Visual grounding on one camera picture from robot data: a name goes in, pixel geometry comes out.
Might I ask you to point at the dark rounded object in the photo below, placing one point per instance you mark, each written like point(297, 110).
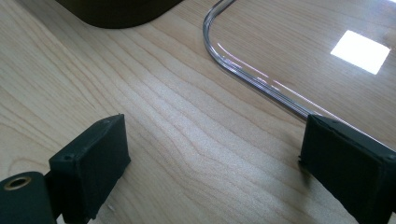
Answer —
point(115, 12)

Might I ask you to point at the clear plastic tray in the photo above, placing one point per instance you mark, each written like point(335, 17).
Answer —
point(311, 56)

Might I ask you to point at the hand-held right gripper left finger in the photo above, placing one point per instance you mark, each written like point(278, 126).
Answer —
point(90, 171)

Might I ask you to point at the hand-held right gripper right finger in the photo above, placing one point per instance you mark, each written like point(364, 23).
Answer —
point(348, 168)

